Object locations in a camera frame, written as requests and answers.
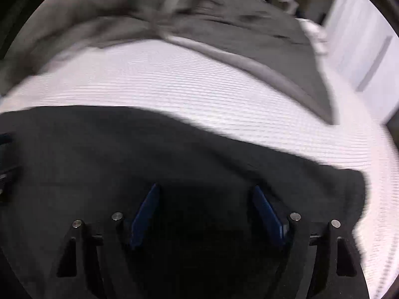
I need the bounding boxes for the black pants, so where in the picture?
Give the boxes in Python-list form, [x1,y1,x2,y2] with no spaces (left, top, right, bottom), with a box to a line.
[0,106,367,299]

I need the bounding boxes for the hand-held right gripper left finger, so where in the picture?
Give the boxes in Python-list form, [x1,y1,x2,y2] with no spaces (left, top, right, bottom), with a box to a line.
[47,183,162,299]

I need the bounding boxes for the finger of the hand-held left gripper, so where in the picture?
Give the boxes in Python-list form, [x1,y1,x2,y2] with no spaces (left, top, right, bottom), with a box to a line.
[0,132,20,204]

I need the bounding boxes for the dark olive puffy jacket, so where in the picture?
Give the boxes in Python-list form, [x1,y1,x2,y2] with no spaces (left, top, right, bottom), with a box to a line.
[0,0,341,126]

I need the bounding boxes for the white patterned mattress cover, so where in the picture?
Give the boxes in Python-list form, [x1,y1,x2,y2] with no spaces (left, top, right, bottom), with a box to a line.
[0,37,399,299]

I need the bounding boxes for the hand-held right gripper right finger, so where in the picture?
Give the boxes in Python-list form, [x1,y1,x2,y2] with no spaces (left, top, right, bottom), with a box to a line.
[252,185,370,299]

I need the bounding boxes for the white panelled wardrobe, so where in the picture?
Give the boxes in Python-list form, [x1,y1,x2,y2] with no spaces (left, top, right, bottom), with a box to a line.
[322,0,399,125]

